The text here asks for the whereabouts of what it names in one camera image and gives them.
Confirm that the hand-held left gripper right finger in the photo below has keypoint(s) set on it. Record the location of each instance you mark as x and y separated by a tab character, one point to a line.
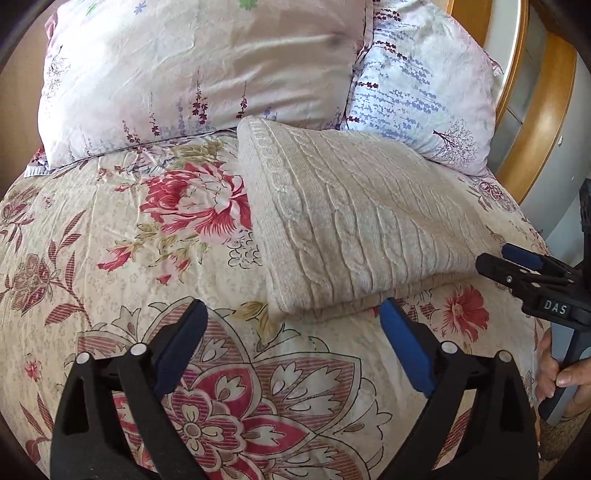
408	346

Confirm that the pink floral pillow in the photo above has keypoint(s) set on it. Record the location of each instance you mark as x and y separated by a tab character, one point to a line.
194	69

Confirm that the person's right hand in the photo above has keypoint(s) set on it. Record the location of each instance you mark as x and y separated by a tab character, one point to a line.
575	374

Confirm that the pillow with blue lavender print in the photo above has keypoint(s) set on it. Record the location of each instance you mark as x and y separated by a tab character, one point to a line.
415	92

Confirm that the floral bed blanket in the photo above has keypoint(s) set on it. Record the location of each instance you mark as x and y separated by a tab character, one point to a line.
115	286

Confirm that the wooden headboard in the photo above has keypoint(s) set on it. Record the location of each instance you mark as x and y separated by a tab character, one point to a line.
545	120

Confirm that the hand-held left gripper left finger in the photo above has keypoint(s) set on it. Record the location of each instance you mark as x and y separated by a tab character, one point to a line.
182	341

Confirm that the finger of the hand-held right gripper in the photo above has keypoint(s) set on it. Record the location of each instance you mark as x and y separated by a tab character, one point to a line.
501	270
521	256

